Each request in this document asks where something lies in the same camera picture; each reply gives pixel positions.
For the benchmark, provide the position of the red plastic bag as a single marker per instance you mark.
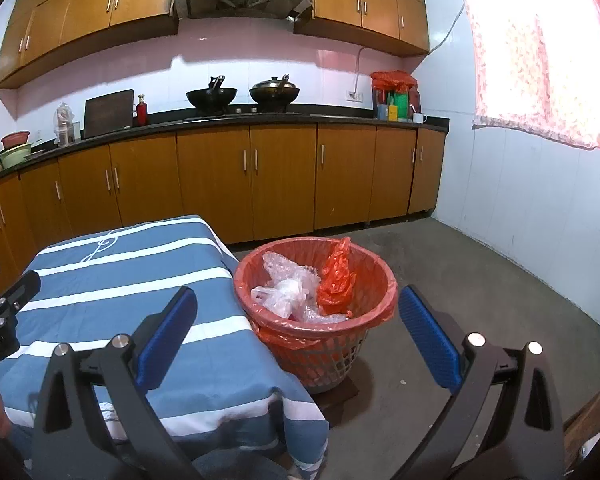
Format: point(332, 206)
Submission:
point(335, 280)

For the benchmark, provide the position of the red bag over condiments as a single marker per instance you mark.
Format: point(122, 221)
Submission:
point(392, 80)

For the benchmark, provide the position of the red basin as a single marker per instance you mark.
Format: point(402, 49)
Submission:
point(15, 139)

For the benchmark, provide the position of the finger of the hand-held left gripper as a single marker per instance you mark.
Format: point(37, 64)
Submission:
point(22, 285)

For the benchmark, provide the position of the black wok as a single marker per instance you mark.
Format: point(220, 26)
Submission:
point(210, 97)

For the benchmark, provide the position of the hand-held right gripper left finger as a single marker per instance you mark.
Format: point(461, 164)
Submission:
point(165, 330)

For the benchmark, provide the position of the white mug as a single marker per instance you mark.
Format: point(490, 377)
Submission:
point(418, 118)

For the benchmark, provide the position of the red mesh waste basket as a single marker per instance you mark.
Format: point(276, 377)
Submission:
point(330, 360)

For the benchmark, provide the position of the white wall socket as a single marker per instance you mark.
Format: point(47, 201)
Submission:
point(355, 96)

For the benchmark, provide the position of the row of wooden upper cabinets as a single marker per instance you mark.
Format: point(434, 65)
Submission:
point(105, 5)

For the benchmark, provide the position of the row of wooden cabinets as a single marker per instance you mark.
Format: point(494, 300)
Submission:
point(280, 180)
point(105, 5)

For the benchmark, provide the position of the pink floral curtain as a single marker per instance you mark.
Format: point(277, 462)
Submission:
point(540, 60)

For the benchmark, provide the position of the glass jar with plastic wrap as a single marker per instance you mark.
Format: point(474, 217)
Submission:
point(64, 130)

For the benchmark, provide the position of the black gas stove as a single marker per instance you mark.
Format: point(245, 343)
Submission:
point(245, 110)

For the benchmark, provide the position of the red bottle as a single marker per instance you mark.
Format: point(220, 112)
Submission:
point(142, 112)

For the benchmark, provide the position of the row of wooden lower cabinets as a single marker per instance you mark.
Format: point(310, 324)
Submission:
point(280, 180)

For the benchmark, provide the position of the brown bottle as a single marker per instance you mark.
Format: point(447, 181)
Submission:
point(415, 101)

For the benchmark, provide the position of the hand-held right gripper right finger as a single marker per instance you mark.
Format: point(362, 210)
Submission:
point(430, 340)

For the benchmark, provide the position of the blue white striped tablecloth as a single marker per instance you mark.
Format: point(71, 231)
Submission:
point(130, 260)

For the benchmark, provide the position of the green basin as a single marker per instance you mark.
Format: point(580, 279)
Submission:
point(15, 157)

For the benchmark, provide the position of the brown wooden furniture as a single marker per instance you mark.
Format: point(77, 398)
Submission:
point(592, 410)

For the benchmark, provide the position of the dark cutting board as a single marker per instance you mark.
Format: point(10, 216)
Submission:
point(107, 112)

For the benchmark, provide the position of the green box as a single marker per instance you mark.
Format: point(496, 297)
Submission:
point(402, 106)

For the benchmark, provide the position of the wok with steel lid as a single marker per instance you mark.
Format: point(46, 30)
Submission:
point(274, 94)

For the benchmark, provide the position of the blue container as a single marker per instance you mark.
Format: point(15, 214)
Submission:
point(383, 112)

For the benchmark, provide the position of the dark wooden board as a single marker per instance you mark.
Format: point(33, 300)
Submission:
point(342, 394)

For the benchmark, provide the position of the black kitchen countertop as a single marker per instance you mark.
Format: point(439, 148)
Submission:
point(305, 117)

